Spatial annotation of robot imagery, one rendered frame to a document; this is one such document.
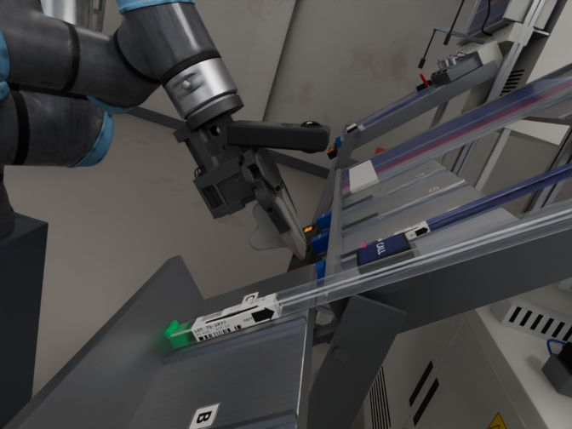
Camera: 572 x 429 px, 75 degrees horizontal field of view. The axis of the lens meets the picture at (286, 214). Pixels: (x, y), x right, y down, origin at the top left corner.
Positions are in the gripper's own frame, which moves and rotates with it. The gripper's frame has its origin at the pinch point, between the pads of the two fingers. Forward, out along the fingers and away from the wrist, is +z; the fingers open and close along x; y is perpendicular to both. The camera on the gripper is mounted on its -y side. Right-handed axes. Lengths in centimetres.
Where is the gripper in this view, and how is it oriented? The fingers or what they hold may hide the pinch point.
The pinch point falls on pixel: (303, 247)
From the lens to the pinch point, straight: 47.3
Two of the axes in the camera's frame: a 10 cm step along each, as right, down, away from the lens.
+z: 4.5, 8.7, 2.0
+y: -8.8, 4.0, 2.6
